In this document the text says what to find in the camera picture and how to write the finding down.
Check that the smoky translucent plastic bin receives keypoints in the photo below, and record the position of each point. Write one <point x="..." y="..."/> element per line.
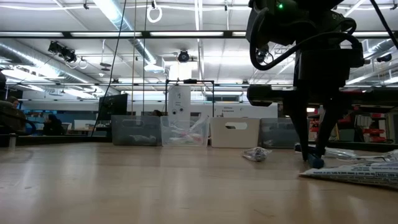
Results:
<point x="136" y="126"/>

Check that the overhead LED light bar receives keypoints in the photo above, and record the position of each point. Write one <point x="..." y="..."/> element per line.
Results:
<point x="66" y="35"/>

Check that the dark grey plastic bin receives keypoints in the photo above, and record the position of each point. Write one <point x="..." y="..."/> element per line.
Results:
<point x="276" y="130"/>

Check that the black frame stand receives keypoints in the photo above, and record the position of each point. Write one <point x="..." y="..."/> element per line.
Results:
<point x="189" y="81"/>

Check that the person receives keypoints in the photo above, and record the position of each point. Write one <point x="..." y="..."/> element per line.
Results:
<point x="53" y="126"/>
<point x="157" y="113"/>
<point x="13" y="102"/>

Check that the white pillar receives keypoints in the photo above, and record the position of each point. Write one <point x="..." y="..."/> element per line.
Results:
<point x="179" y="99"/>

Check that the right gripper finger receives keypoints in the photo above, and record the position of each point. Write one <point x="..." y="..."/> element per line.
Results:
<point x="328" y="130"/>
<point x="302" y="130"/>

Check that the black monitor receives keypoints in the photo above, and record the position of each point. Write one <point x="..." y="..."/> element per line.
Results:
<point x="113" y="105"/>

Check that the white plastic bin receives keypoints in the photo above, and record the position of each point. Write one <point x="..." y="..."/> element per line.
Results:
<point x="217" y="137"/>

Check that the dark blue disposable razor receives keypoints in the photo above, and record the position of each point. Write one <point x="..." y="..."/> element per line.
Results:
<point x="316" y="162"/>

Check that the printed white flat package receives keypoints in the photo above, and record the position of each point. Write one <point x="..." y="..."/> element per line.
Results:
<point x="367" y="175"/>

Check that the clear plastic bin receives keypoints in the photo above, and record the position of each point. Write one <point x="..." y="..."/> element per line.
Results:
<point x="168" y="124"/>

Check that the black ceiling camera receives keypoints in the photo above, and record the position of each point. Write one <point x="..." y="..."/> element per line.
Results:
<point x="66" y="56"/>
<point x="264" y="57"/>
<point x="384" y="58"/>
<point x="183" y="56"/>

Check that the black shelf rack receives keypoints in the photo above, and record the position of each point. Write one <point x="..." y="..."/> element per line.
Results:
<point x="370" y="124"/>

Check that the blue white bagged toothbrush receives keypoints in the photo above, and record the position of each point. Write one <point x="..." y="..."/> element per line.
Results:
<point x="199" y="124"/>

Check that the silver ventilation duct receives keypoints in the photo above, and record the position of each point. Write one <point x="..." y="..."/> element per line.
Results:
<point x="136" y="43"/>
<point x="382" y="46"/>
<point x="18" y="53"/>

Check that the small grey cylinder post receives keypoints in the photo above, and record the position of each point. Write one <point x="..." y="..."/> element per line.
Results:
<point x="12" y="141"/>

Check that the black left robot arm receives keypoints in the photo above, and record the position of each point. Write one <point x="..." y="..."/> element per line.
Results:
<point x="12" y="121"/>

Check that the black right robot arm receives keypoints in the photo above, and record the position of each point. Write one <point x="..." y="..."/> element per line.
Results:
<point x="311" y="18"/>

